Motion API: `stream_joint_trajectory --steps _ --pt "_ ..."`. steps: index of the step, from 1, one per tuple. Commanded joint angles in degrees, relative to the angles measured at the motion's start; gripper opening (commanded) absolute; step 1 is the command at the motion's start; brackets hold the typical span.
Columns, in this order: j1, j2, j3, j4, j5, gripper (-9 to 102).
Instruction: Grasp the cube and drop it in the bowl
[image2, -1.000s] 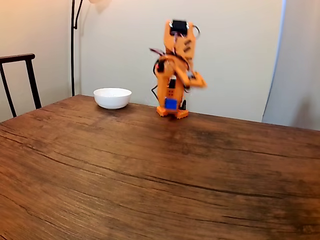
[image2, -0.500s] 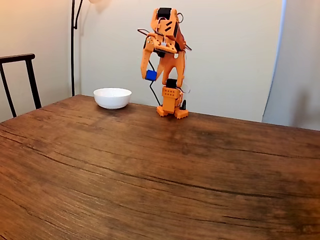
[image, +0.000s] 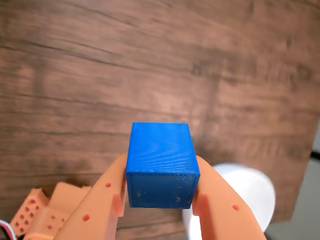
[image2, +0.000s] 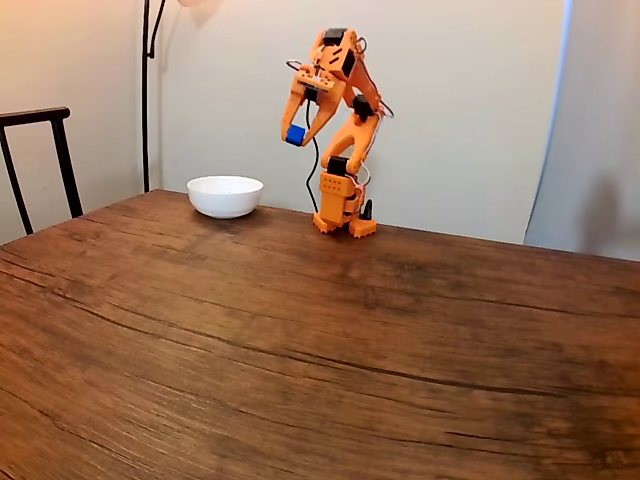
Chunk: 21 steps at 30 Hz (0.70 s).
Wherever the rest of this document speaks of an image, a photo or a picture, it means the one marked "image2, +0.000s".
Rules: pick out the blue cube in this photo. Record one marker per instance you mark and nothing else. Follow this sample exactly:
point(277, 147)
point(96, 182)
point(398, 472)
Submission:
point(296, 135)

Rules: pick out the white bowl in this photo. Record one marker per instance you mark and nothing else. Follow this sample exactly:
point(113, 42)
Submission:
point(225, 197)

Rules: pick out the black table clamp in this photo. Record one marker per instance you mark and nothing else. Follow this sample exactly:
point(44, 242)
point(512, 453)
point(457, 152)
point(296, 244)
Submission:
point(369, 210)

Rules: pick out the black floor lamp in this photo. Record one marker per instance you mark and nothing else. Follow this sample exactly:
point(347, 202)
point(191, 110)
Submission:
point(145, 100)

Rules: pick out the black chair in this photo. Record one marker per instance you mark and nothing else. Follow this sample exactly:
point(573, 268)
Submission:
point(60, 145)

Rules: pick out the white curtain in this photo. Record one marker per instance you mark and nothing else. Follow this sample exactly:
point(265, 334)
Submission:
point(600, 125)

